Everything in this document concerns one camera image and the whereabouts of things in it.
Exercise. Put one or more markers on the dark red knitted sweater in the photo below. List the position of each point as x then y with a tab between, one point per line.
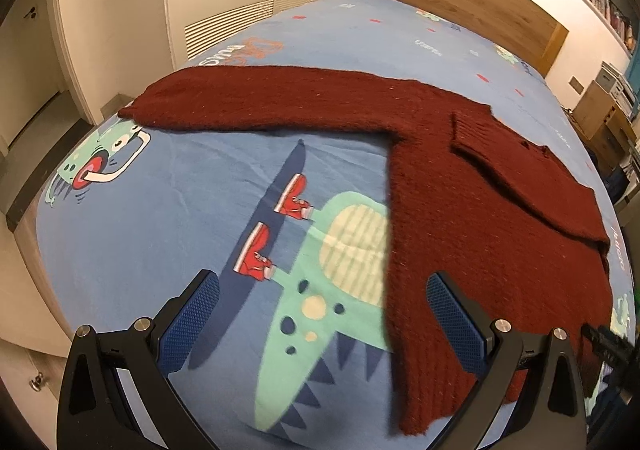
450	210

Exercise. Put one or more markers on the blue printed bed sheet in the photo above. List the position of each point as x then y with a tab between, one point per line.
200	190

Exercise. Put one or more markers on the white boxes stack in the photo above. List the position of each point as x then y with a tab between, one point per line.
615	80

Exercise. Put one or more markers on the wooden bedside cabinet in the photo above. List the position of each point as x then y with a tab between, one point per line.
597	110

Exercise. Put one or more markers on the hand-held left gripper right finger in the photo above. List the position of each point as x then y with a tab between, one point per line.
455	320

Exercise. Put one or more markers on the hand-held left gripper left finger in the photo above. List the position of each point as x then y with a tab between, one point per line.
192	320

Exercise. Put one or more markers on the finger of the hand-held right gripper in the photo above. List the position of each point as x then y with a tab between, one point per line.
607	342

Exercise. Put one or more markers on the white drawer cabinet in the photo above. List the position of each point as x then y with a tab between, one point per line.
25	375

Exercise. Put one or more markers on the white room door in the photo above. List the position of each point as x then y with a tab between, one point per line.
40	60

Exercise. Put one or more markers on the wall socket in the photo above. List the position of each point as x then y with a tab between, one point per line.
576	84

